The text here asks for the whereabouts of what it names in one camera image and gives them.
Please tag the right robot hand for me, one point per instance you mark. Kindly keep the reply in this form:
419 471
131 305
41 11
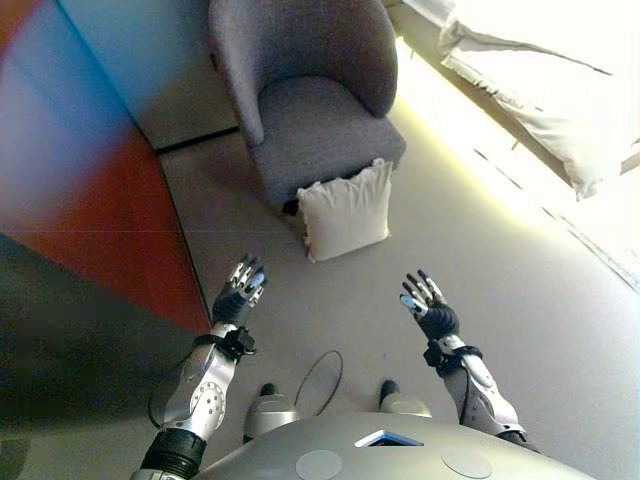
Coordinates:
436 311

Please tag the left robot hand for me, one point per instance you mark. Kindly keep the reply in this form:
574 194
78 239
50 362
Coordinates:
232 299

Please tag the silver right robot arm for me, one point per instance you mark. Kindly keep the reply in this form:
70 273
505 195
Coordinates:
475 385

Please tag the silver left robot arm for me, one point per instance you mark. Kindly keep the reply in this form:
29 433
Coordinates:
200 390

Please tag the white square cushion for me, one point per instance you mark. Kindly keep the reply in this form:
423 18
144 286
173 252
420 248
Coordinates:
347 210

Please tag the right robot leg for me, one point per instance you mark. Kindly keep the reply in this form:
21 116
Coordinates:
400 400

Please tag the robot leg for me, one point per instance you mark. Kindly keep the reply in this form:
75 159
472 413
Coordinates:
400 400
267 407

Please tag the left robot leg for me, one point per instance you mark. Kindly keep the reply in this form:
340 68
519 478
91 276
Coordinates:
267 407

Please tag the silver robot torso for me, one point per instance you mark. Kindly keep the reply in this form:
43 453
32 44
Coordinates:
390 447

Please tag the grey fabric armchair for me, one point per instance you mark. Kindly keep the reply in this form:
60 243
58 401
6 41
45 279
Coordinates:
310 100

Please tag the white bed duvet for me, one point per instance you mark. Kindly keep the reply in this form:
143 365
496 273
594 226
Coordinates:
530 85

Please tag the colourful wall panel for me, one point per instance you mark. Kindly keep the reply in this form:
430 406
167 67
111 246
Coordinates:
85 165

